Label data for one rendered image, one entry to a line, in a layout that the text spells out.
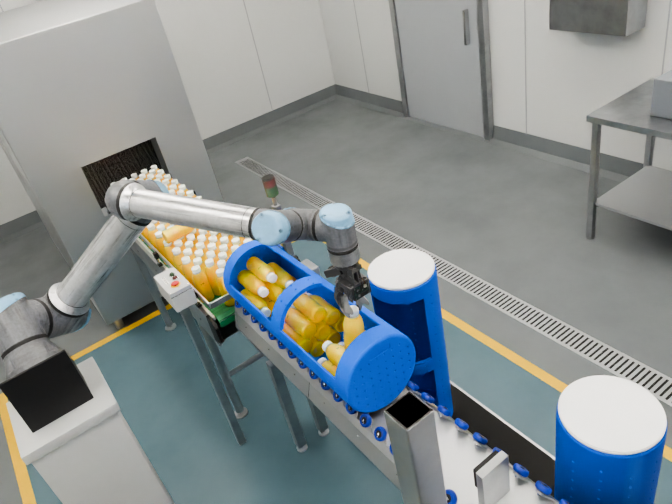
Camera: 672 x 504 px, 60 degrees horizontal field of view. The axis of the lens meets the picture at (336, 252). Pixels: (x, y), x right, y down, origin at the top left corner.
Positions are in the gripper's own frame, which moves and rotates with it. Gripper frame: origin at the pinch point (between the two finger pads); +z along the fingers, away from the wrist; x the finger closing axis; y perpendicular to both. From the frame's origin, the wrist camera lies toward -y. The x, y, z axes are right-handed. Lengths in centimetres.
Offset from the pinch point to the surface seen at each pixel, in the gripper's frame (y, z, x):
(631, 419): 69, 25, 40
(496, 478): 57, 26, 0
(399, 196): -229, 130, 199
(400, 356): 10.7, 18.4, 7.7
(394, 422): 70, -39, -37
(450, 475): 42, 37, -3
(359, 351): 8.9, 8.0, -5.7
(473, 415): -15, 115, 62
